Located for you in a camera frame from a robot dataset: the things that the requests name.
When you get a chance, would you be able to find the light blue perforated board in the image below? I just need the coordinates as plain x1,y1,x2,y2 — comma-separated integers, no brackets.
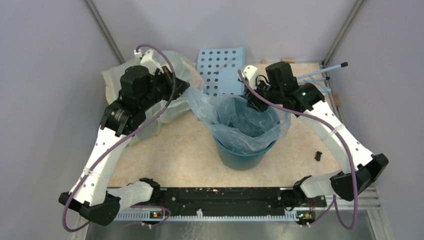
196,47,246,97

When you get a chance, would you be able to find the small black plastic part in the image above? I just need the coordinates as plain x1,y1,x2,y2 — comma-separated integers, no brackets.
314,151,323,162

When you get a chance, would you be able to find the light blue trash bag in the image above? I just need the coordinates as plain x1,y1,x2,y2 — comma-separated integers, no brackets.
183,87,291,155

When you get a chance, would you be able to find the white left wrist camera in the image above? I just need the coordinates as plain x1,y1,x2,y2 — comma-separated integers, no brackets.
133,49,164,76

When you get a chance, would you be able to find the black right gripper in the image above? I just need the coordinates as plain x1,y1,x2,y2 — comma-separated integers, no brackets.
243,78,282,113

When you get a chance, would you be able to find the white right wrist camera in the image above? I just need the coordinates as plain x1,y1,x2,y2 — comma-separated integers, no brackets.
242,65,260,90

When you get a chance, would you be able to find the light blue cable comb strip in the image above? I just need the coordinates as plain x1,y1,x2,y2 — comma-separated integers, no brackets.
114,209,299,222

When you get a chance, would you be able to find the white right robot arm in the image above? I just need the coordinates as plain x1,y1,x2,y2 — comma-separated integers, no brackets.
238,61,389,206

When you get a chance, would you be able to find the large translucent yellowish bag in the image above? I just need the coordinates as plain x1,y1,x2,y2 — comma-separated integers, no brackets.
100,50,206,145

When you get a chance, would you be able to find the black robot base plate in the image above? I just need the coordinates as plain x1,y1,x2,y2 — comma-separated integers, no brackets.
148,187,328,217

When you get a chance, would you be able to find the light blue metal stool frame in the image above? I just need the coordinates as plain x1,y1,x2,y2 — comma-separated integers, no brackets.
296,61,349,94

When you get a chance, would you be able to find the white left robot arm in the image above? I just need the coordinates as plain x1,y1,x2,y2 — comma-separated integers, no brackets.
58,65,190,226

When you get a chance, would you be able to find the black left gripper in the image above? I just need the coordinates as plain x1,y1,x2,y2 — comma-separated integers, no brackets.
140,65,191,111

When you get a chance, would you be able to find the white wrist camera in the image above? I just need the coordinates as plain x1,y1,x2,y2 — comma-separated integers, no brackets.
133,49,164,76
242,65,260,90

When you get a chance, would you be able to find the teal plastic trash bin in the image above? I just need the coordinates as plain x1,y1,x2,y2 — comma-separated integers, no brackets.
213,96,282,172

